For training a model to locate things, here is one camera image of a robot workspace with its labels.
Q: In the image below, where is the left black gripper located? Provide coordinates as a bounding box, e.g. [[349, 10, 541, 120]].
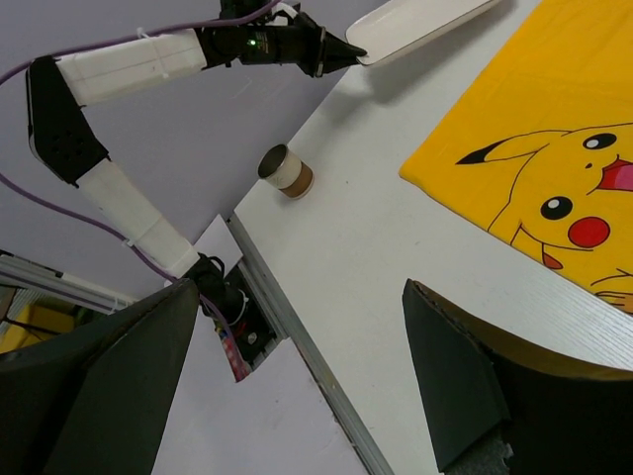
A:
[[195, 6, 367, 77]]

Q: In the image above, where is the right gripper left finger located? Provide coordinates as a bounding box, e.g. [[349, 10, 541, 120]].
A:
[[1, 280, 199, 474]]

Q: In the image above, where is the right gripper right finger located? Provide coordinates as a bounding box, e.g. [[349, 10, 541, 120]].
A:
[[403, 280, 632, 474]]

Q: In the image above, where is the white rectangular plate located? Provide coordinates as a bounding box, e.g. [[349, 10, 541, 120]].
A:
[[345, 0, 498, 66]]

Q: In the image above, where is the cup with wooden base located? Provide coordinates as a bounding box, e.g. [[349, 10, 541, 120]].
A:
[[257, 143, 315, 200]]

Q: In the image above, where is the yellow printed cloth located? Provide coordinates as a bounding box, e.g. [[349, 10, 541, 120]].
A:
[[400, 1, 632, 313]]

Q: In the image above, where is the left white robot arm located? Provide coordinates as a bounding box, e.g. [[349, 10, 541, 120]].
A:
[[3, 1, 338, 293]]

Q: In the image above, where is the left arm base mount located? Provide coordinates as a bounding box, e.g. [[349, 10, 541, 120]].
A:
[[188, 254, 277, 381]]

